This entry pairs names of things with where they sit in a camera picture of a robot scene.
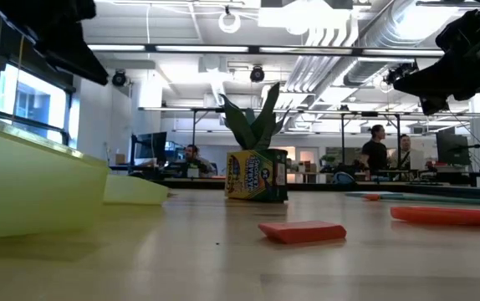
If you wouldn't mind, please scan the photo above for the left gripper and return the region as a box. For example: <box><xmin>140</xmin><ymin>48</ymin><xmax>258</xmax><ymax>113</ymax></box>
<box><xmin>0</xmin><ymin>0</ymin><xmax>110</xmax><ymax>87</ymax></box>

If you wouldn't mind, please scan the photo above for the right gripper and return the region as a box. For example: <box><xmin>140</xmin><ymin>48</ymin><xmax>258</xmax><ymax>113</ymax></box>
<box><xmin>392</xmin><ymin>0</ymin><xmax>480</xmax><ymax>117</ymax></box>

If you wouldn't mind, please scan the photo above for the orange marker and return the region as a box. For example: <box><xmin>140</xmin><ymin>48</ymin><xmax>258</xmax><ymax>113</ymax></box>
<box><xmin>390</xmin><ymin>206</ymin><xmax>480</xmax><ymax>227</ymax></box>

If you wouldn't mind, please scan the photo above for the translucent yellow-green pencil box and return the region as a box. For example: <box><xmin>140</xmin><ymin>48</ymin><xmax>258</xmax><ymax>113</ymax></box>
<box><xmin>0</xmin><ymin>110</ymin><xmax>170</xmax><ymax>241</ymax></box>

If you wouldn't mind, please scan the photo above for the orange-red rectangular eraser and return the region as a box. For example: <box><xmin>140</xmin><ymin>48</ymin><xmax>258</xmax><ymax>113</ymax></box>
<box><xmin>258</xmin><ymin>220</ymin><xmax>348</xmax><ymax>245</ymax></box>

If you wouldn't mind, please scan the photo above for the yellow green crayon box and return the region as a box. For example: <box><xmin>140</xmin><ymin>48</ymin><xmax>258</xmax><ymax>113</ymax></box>
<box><xmin>224</xmin><ymin>149</ymin><xmax>289</xmax><ymax>204</ymax></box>

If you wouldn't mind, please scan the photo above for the black computer monitor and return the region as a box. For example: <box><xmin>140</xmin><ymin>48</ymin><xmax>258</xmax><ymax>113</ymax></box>
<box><xmin>435</xmin><ymin>126</ymin><xmax>472</xmax><ymax>167</ymax></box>
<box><xmin>130</xmin><ymin>131</ymin><xmax>168</xmax><ymax>167</ymax></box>

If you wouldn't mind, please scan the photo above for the black overhead beam with lights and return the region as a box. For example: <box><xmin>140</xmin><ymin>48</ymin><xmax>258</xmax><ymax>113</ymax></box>
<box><xmin>87</xmin><ymin>43</ymin><xmax>446</xmax><ymax>59</ymax></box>

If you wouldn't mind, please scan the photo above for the green succulent plant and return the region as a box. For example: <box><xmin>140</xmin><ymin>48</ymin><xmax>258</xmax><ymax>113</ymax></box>
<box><xmin>218</xmin><ymin>82</ymin><xmax>291</xmax><ymax>152</ymax></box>

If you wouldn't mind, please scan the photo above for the black ceiling camera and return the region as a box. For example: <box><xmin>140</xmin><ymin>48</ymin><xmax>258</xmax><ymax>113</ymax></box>
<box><xmin>249</xmin><ymin>64</ymin><xmax>266</xmax><ymax>84</ymax></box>
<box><xmin>111</xmin><ymin>69</ymin><xmax>129</xmax><ymax>88</ymax></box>

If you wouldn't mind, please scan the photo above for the silver ventilation duct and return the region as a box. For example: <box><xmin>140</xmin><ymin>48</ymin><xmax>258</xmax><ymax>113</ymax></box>
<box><xmin>342</xmin><ymin>0</ymin><xmax>448</xmax><ymax>88</ymax></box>

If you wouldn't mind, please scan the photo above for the black background workstation frame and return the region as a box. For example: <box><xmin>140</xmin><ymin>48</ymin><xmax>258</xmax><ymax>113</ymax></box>
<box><xmin>191</xmin><ymin>107</ymin><xmax>403</xmax><ymax>179</ymax></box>

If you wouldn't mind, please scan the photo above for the black table frame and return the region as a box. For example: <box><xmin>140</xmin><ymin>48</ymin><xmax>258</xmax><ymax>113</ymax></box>
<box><xmin>151</xmin><ymin>177</ymin><xmax>480</xmax><ymax>201</ymax></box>

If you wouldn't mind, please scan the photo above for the white coiled cable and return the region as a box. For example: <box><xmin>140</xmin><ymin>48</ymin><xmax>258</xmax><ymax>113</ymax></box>
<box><xmin>217</xmin><ymin>5</ymin><xmax>243</xmax><ymax>35</ymax></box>

